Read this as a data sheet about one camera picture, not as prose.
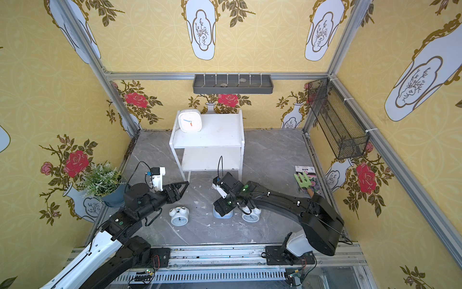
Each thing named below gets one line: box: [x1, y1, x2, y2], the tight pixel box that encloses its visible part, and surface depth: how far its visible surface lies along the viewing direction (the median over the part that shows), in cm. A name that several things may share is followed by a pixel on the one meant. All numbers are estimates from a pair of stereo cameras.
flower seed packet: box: [294, 165, 322, 196], surface depth 100 cm
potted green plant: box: [75, 160, 127, 208], surface depth 80 cm
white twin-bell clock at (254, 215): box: [241, 205, 262, 223], surface depth 83 cm
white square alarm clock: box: [178, 108, 203, 134], surface depth 73 cm
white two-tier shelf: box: [169, 109, 245, 182], surface depth 76 cm
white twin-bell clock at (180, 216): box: [169, 206, 190, 227], surface depth 80 cm
